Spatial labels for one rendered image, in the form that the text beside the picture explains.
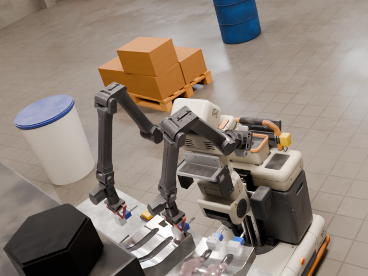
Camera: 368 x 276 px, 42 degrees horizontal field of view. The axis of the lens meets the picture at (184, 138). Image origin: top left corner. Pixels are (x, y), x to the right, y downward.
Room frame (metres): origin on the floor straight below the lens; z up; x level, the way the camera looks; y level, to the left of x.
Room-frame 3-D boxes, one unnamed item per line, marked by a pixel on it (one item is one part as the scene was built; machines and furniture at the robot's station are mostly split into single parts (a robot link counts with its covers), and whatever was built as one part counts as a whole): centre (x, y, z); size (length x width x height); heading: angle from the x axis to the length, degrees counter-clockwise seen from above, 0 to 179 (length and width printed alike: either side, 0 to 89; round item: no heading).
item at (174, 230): (1.80, 0.12, 0.89); 0.13 x 0.05 x 0.05; 123
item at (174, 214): (1.78, 0.15, 1.02); 0.10 x 0.07 x 0.07; 33
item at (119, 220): (1.98, 0.39, 0.94); 0.13 x 0.05 x 0.05; 123
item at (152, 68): (5.57, 0.12, 0.36); 1.32 x 0.97 x 0.71; 47
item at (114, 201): (1.95, 0.42, 1.06); 0.10 x 0.07 x 0.07; 33
